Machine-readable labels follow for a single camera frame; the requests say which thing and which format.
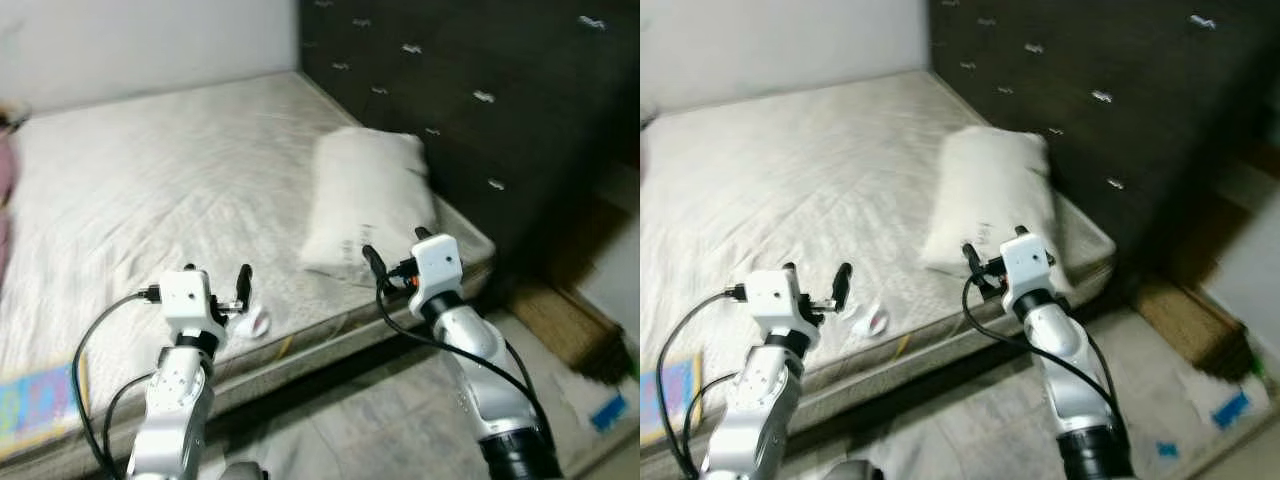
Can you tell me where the colourful picture book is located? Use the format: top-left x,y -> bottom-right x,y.
0,360 -> 86,456
640,352 -> 701,441

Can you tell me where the white printed pillow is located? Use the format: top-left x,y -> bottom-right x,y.
300,126 -> 439,286
920,125 -> 1076,291

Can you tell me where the white quilted mattress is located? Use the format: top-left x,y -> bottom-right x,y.
0,70 -> 496,476
640,68 -> 1118,479

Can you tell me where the brown floor mat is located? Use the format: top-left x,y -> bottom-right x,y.
505,280 -> 626,386
1135,275 -> 1256,381

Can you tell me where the dark tufted headboard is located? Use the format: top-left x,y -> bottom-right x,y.
298,0 -> 641,271
928,0 -> 1280,291

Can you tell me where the pink cartoon print blanket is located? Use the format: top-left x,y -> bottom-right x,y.
0,105 -> 21,291

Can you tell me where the blue tape strip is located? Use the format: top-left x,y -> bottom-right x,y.
590,395 -> 629,431
1212,390 -> 1253,431

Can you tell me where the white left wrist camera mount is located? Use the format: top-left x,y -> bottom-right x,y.
745,270 -> 806,336
158,270 -> 223,341

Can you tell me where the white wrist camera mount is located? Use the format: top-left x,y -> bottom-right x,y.
1000,235 -> 1053,306
408,235 -> 463,306
745,270 -> 806,336
158,270 -> 223,341

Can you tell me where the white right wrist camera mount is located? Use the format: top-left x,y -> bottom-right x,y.
408,235 -> 463,306
1000,235 -> 1053,306

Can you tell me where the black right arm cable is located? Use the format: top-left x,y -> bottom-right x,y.
962,262 -> 1131,451
375,262 -> 556,451

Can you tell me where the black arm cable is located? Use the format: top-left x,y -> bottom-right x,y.
375,262 -> 556,451
72,285 -> 161,480
962,262 -> 1131,451
655,285 -> 749,479

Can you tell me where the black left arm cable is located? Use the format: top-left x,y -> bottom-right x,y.
655,285 -> 749,479
72,285 -> 161,480

